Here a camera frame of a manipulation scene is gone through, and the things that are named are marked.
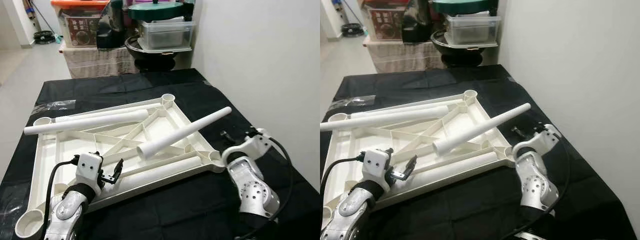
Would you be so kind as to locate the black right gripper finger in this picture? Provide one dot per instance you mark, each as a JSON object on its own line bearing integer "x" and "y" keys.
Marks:
{"x": 227, "y": 136}
{"x": 518, "y": 131}

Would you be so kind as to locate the white plastic table leg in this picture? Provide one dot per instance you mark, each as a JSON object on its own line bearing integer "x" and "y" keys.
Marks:
{"x": 455, "y": 170}
{"x": 160, "y": 175}
{"x": 145, "y": 108}
{"x": 482, "y": 127}
{"x": 440, "y": 104}
{"x": 85, "y": 123}
{"x": 385, "y": 118}
{"x": 185, "y": 132}

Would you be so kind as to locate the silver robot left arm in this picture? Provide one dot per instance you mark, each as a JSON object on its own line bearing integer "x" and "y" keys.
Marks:
{"x": 67, "y": 210}
{"x": 352, "y": 210}

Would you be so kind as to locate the cream plastic children table top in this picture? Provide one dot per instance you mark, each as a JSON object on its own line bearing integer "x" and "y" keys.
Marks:
{"x": 75, "y": 150}
{"x": 350, "y": 145}

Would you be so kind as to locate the grey tape piece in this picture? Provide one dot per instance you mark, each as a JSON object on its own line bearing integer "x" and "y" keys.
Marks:
{"x": 511, "y": 79}
{"x": 206, "y": 82}

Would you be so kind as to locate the clear plastic bag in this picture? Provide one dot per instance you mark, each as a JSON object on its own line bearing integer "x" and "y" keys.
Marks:
{"x": 352, "y": 101}
{"x": 52, "y": 106}

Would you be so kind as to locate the black table cloth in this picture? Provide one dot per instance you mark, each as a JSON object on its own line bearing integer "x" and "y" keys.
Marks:
{"x": 450, "y": 220}
{"x": 175, "y": 220}

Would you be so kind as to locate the cloth covered bench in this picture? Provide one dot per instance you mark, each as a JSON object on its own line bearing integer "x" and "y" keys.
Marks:
{"x": 100, "y": 62}
{"x": 405, "y": 57}

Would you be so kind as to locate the black round bowl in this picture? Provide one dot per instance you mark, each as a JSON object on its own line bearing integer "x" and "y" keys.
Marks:
{"x": 155, "y": 59}
{"x": 462, "y": 56}

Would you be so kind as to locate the clear plastic storage box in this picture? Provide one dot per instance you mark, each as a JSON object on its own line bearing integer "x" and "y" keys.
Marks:
{"x": 165, "y": 35}
{"x": 472, "y": 30}

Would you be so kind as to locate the black bag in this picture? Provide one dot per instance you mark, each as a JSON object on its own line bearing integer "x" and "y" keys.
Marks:
{"x": 112, "y": 27}
{"x": 417, "y": 22}

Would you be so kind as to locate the storage box with orange lid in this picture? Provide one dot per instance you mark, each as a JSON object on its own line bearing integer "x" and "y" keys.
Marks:
{"x": 80, "y": 27}
{"x": 387, "y": 22}

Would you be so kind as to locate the broom with teal head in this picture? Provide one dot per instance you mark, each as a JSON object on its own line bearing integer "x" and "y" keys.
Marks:
{"x": 355, "y": 17}
{"x": 48, "y": 22}

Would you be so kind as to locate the green round lid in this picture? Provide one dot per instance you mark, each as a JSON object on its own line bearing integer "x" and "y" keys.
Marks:
{"x": 462, "y": 5}
{"x": 155, "y": 10}

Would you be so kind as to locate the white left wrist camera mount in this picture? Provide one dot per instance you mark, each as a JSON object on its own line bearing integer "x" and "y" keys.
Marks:
{"x": 90, "y": 170}
{"x": 376, "y": 166}

